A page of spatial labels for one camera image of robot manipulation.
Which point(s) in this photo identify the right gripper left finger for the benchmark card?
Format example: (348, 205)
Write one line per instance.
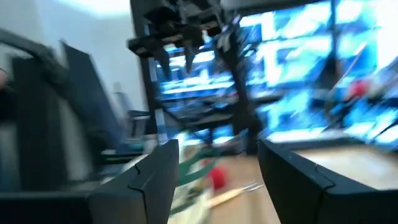
(149, 199)

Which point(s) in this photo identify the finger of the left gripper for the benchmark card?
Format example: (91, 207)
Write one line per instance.
(165, 62)
(190, 56)

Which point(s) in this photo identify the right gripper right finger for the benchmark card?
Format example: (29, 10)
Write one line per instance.
(289, 186)

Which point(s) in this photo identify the white green canvas gardening bag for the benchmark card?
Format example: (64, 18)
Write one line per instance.
(194, 205)

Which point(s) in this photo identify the red black garden glove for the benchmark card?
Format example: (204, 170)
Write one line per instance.
(218, 179)

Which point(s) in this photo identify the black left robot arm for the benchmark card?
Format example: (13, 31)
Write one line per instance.
(174, 5)

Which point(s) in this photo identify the black frame post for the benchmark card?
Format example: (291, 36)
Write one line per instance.
(151, 102)
(242, 102)

